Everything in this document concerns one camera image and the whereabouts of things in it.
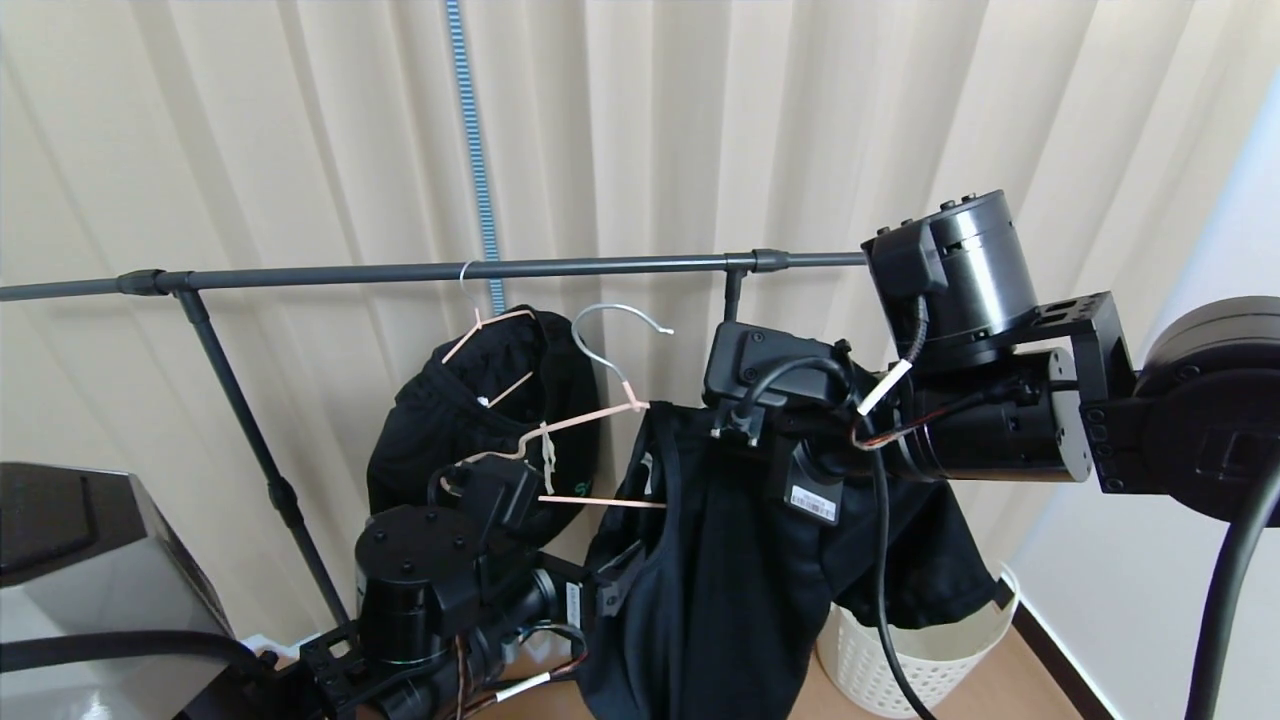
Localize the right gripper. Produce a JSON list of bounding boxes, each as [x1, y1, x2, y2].
[[772, 345, 1094, 526]]

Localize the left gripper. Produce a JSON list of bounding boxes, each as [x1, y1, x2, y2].
[[478, 565, 603, 693]]

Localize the black garment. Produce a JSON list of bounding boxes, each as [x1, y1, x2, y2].
[[573, 398, 1003, 720]]

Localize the black shorts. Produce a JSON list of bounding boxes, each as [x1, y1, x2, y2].
[[365, 303, 603, 549]]

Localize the pink clothes hanger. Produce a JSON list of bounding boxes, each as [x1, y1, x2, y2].
[[438, 302, 676, 513], [440, 260, 541, 409]]

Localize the white laundry basket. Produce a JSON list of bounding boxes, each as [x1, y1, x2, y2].
[[814, 560, 1022, 719]]

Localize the black clothes rack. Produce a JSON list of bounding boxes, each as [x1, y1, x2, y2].
[[0, 247, 869, 641]]

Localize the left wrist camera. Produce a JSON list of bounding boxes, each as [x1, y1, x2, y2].
[[590, 543, 649, 614]]

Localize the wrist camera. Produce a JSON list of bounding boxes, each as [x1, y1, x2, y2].
[[590, 543, 649, 614], [703, 322, 854, 447]]

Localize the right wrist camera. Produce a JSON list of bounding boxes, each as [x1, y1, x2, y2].
[[703, 322, 854, 447]]

